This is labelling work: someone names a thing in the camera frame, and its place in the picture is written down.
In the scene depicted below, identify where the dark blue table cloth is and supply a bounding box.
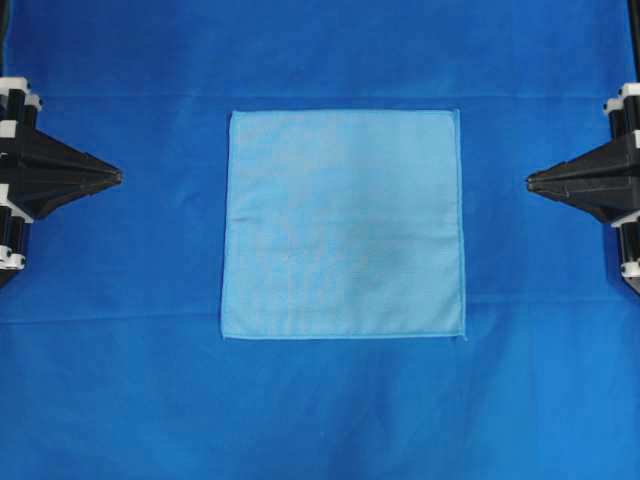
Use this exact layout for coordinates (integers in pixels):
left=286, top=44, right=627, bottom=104
left=1, top=1, right=639, bottom=479

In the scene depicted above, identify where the light blue towel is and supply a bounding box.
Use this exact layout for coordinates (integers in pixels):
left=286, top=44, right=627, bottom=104
left=220, top=109, right=466, bottom=340

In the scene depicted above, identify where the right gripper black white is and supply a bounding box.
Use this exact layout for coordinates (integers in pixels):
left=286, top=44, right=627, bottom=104
left=525, top=82, right=640, bottom=296

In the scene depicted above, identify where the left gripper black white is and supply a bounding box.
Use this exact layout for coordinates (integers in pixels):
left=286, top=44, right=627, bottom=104
left=1, top=76, right=123, bottom=287

